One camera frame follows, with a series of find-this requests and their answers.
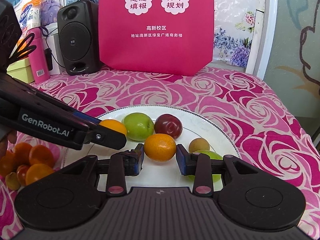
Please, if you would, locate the elongated green apple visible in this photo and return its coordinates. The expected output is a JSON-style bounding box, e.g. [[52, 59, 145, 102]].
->
[[193, 150, 223, 183]]

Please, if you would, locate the brown kiwi fruit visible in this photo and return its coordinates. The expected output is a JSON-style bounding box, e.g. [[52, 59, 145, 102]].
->
[[188, 138, 210, 153]]

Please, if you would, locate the small yellow-orange mandarin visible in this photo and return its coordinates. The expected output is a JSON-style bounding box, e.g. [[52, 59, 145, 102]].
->
[[144, 133, 176, 162]]

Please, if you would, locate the yellow-orange citrus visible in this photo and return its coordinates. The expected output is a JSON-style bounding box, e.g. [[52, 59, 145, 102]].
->
[[99, 119, 127, 135]]

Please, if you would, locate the round green apple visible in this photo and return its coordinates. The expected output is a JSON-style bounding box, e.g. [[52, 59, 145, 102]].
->
[[122, 112, 154, 141]]

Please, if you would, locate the small dark orange tangerine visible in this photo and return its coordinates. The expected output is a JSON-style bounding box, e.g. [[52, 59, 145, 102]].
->
[[29, 145, 55, 168]]

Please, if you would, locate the dark red plum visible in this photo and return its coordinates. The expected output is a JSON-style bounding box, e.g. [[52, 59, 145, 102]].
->
[[154, 114, 183, 139]]

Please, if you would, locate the large orange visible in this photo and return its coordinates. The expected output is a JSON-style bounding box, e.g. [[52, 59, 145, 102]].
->
[[25, 163, 55, 186]]

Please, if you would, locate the person's left hand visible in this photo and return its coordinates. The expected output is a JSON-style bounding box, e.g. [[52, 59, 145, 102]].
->
[[0, 131, 17, 158]]

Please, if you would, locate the orange detergent bag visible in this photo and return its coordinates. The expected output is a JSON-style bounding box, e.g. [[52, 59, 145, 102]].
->
[[19, 0, 42, 33]]

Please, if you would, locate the green shoe box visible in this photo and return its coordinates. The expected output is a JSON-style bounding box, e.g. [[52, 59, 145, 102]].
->
[[7, 58, 34, 83]]

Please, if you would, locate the white ceramic plate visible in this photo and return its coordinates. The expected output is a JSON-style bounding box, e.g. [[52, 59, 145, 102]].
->
[[60, 104, 243, 193]]

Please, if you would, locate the pink thermos bottle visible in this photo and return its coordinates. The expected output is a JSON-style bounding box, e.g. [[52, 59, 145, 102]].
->
[[27, 27, 50, 83]]

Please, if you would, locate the white box behind thermos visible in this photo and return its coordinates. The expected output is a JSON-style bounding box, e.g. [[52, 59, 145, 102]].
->
[[42, 23, 65, 75]]

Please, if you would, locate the bedding poster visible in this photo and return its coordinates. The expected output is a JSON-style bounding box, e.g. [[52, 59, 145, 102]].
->
[[40, 0, 64, 27]]

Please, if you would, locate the black speaker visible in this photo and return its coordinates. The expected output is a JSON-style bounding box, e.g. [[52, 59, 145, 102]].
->
[[57, 0, 101, 75]]

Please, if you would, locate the pink rose tablecloth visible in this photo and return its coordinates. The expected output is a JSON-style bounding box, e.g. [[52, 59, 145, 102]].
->
[[0, 64, 320, 240]]

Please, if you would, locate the pink tote bag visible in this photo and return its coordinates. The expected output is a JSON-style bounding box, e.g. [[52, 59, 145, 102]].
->
[[99, 0, 214, 76]]

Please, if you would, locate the black cable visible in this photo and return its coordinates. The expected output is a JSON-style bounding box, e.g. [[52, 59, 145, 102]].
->
[[39, 26, 66, 68]]

